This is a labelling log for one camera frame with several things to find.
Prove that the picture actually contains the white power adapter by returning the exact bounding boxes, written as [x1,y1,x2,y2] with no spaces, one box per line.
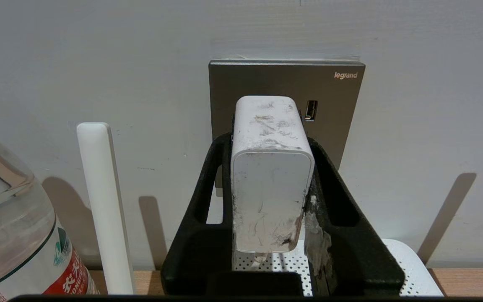
[230,96,315,254]

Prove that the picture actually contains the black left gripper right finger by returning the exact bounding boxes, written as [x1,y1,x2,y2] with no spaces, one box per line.
[304,136,405,297]

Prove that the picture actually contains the white router with antennas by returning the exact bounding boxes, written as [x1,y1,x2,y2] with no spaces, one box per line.
[77,122,483,297]

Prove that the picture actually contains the grey wall socket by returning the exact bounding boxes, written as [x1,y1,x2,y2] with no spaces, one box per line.
[208,60,366,189]

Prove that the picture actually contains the clear water bottle red cap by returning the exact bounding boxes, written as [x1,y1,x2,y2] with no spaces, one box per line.
[0,127,99,299]

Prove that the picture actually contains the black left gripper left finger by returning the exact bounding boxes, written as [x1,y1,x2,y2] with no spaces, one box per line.
[161,132,236,296]

